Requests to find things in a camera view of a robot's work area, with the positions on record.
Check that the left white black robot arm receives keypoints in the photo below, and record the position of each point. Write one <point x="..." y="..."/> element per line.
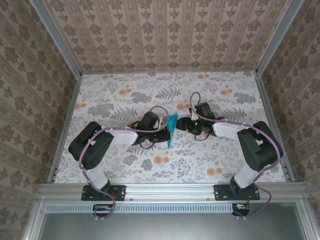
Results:
<point x="123" y="136"/>

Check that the thin aluminium edge rail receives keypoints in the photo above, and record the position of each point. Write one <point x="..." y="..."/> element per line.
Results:
<point x="170" y="71"/>

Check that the aluminium side rail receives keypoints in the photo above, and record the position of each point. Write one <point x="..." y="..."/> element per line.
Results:
<point x="64" y="130"/>
<point x="274" y="125"/>

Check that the long aluminium base rail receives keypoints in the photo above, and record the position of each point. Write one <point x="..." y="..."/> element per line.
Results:
<point x="170" y="191"/>

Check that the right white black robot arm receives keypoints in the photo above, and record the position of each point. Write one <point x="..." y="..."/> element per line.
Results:
<point x="227" y="128"/>

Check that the blue paper sheet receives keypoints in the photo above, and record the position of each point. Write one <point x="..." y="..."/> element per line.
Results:
<point x="173" y="122"/>

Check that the slanted aluminium frame post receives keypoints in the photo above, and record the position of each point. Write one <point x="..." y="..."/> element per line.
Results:
<point x="59" y="41"/>
<point x="278" y="37"/>

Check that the floral patterned table cover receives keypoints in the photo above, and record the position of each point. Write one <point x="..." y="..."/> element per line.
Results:
<point x="200" y="162"/>

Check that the aluminium frame profile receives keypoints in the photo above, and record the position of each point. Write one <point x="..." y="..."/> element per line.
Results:
<point x="33" y="222"/>
<point x="302" y="222"/>

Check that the black controller board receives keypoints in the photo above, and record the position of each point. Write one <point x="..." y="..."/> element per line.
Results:
<point x="241" y="211"/>
<point x="100" y="212"/>

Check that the grey metal panel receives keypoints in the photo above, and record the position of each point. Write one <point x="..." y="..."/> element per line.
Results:
<point x="170" y="227"/>

